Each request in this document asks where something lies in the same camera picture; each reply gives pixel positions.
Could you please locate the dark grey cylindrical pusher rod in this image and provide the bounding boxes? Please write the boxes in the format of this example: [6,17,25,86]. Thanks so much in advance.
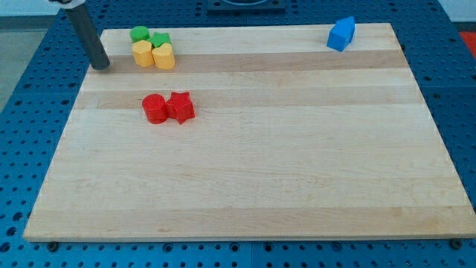
[65,3,110,70]

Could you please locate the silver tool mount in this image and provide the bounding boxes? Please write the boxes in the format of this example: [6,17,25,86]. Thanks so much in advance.
[48,0,86,9]

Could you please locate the yellow hexagon block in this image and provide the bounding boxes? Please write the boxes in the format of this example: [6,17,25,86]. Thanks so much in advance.
[132,40,155,67]

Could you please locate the yellow heart block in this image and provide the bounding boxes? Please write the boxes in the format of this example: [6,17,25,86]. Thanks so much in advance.
[152,43,176,70]

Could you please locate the green cylinder block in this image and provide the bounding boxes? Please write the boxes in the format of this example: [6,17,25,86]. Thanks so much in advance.
[129,25,149,43]

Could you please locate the green star block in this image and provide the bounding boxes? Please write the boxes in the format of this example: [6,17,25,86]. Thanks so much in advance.
[147,32,171,48]

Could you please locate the red cylinder block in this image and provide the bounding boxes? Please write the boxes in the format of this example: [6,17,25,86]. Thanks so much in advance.
[141,94,168,124]

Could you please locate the red star block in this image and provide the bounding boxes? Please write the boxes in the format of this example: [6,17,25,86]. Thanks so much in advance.
[165,92,195,124]

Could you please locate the light wooden board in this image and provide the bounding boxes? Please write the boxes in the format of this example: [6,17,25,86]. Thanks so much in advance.
[24,23,475,242]

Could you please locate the blue pentagon block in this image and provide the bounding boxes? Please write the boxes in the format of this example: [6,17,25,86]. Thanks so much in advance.
[327,16,356,52]

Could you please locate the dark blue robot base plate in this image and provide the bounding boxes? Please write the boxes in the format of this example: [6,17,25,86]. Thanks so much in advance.
[207,0,286,13]

